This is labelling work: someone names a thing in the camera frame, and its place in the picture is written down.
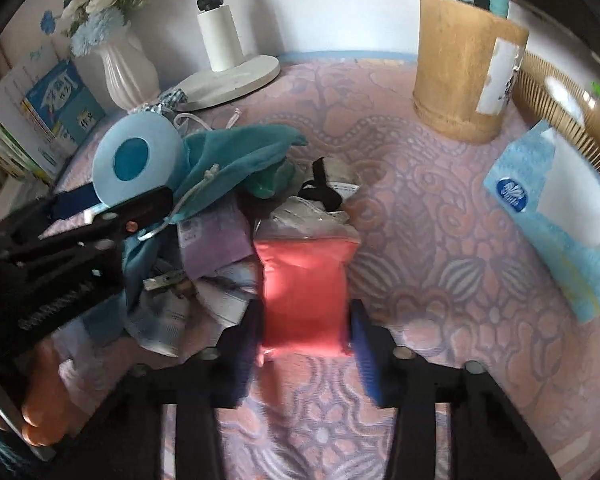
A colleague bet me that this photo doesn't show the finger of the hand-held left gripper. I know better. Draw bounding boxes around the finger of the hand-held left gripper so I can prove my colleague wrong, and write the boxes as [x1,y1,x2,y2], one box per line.
[0,235,126,273]
[37,186,174,242]

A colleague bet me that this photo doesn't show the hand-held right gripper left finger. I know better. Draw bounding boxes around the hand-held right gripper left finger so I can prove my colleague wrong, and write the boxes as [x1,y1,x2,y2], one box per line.
[75,300,266,480]

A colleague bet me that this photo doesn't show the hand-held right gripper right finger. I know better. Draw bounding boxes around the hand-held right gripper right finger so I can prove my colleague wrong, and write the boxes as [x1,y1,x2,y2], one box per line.
[349,299,563,480]

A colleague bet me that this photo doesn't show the red plastic packet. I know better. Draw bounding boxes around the red plastic packet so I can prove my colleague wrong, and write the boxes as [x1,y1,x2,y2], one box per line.
[253,236,359,361]

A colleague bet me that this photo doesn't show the person's left hand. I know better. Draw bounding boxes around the person's left hand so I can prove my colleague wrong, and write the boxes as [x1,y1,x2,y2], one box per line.
[0,342,78,448]

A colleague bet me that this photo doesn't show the light blue round disc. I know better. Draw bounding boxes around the light blue round disc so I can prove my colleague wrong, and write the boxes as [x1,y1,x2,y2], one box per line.
[92,112,187,209]

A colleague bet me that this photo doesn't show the blue checked cloth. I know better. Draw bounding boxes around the blue checked cloth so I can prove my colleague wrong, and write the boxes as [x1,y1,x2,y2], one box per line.
[124,259,259,357]

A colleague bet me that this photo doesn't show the wooden clothes peg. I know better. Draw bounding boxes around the wooden clothes peg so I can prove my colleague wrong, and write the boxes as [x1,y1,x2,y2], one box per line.
[143,269,197,297]

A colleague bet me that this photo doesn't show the purple packet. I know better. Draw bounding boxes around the purple packet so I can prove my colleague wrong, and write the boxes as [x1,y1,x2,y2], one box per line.
[177,209,255,282]

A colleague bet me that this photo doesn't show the silver striped ribbon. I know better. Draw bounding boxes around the silver striped ribbon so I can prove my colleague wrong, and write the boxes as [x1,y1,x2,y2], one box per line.
[144,87,189,114]

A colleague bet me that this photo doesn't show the blue and white box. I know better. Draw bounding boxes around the blue and white box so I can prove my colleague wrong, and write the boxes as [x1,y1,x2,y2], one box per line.
[19,59,107,173]

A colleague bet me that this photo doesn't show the white ribbed vase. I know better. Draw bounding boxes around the white ribbed vase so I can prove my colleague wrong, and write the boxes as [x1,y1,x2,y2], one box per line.
[96,21,162,112]

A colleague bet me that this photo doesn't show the dark green cloth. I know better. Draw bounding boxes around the dark green cloth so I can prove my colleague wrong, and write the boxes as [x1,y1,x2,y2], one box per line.
[244,159,297,199]

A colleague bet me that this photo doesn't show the white lamp base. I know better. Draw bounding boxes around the white lamp base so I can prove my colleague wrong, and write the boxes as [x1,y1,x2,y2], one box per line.
[171,0,282,112]

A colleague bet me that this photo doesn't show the blue and white artificial flowers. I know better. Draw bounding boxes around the blue and white artificial flowers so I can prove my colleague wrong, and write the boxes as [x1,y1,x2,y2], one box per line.
[39,0,153,58]

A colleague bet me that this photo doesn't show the blue tissue pack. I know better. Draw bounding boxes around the blue tissue pack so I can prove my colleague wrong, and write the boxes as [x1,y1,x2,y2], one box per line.
[482,120,600,325]

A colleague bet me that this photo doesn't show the bamboo pen holder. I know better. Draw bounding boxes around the bamboo pen holder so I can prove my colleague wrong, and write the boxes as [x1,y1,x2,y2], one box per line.
[412,0,530,145]

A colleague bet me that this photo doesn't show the woven straw basket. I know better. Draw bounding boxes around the woven straw basket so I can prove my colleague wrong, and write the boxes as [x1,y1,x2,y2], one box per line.
[512,49,600,187]

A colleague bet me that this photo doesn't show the teal drawstring pouch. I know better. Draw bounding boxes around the teal drawstring pouch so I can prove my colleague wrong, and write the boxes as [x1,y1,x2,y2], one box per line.
[121,124,307,286]

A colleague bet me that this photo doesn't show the white cable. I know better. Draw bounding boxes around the white cable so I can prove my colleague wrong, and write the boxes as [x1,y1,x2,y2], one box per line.
[172,107,244,137]

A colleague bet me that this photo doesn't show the white mask with black straps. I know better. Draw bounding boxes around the white mask with black straps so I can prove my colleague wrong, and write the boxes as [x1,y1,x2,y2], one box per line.
[252,157,362,233]

